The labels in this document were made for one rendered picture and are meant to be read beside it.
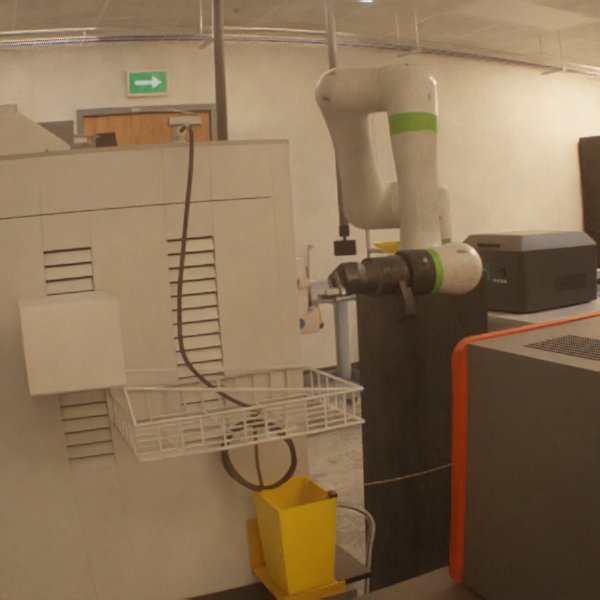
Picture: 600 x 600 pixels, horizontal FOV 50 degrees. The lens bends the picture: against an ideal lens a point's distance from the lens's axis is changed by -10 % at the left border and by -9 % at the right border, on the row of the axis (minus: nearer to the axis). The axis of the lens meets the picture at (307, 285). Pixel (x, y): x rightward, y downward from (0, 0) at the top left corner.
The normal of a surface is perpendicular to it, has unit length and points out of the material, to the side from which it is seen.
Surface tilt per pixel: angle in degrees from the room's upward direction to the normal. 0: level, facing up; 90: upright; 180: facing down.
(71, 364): 90
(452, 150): 90
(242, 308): 90
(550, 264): 90
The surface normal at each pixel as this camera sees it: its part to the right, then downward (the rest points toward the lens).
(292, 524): 0.40, 0.13
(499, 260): -0.90, 0.10
